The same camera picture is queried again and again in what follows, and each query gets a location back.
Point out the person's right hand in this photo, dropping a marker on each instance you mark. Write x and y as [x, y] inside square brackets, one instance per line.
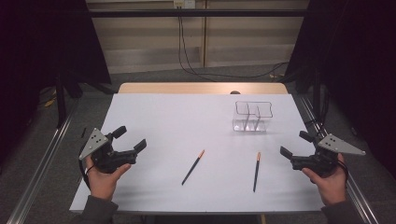
[330, 186]

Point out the black curtain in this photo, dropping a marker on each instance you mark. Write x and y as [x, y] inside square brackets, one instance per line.
[37, 56]
[358, 62]

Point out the clear plastic pen holder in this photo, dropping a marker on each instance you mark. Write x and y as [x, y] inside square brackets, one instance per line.
[250, 123]

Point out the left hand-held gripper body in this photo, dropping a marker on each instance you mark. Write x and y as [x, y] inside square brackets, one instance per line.
[102, 154]

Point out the white wall socket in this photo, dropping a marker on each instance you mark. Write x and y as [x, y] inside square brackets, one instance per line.
[184, 3]

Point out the white table sheet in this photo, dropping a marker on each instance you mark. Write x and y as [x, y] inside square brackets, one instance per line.
[186, 124]

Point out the metal floor rail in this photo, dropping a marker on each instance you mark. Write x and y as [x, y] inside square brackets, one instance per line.
[40, 169]
[362, 199]

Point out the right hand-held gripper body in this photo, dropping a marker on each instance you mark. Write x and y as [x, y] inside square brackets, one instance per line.
[323, 157]

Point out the small black floor item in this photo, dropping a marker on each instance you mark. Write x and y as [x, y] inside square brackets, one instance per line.
[83, 132]

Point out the wooden table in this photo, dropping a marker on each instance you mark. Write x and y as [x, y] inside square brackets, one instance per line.
[186, 88]

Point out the black horizontal frame bar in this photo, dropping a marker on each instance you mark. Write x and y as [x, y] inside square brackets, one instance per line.
[193, 13]

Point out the dark round table grommet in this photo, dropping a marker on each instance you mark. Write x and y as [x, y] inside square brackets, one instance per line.
[235, 92]

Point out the black stand post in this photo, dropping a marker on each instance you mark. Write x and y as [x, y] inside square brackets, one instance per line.
[61, 102]

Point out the person's left hand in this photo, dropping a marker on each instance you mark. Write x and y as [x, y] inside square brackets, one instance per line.
[104, 182]

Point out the black pencil with orange end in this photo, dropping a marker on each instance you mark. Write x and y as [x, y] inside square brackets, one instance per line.
[256, 172]
[193, 167]

